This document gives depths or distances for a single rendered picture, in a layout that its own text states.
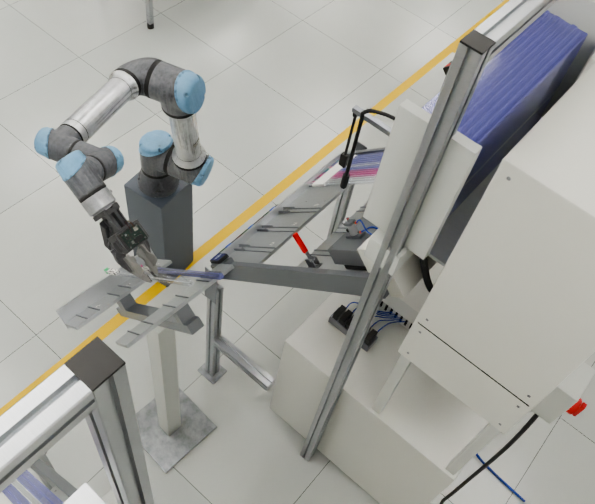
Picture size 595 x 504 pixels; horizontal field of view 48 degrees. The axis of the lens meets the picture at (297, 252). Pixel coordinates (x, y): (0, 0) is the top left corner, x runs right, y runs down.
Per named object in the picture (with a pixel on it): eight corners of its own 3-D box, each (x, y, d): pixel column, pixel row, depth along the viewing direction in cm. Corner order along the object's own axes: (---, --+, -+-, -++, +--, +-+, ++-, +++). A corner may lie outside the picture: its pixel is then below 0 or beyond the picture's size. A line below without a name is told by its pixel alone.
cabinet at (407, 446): (267, 412, 260) (283, 340, 209) (371, 302, 295) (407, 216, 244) (400, 530, 240) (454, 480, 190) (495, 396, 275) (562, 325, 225)
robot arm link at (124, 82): (130, 39, 197) (27, 130, 165) (163, 52, 195) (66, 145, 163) (131, 73, 205) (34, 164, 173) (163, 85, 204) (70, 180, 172)
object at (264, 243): (223, 268, 212) (218, 260, 210) (348, 162, 245) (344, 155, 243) (258, 272, 197) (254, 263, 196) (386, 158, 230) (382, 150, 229)
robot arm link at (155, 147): (150, 147, 244) (148, 121, 233) (183, 160, 243) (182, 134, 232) (133, 169, 238) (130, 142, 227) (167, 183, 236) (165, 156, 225)
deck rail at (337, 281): (221, 278, 213) (211, 263, 210) (225, 275, 214) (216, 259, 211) (385, 299, 158) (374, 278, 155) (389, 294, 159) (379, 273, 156)
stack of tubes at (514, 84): (379, 207, 144) (411, 115, 122) (495, 96, 170) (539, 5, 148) (426, 240, 140) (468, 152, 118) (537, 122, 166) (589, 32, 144)
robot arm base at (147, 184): (129, 184, 246) (126, 166, 238) (156, 161, 254) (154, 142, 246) (160, 204, 242) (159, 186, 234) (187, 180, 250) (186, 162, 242)
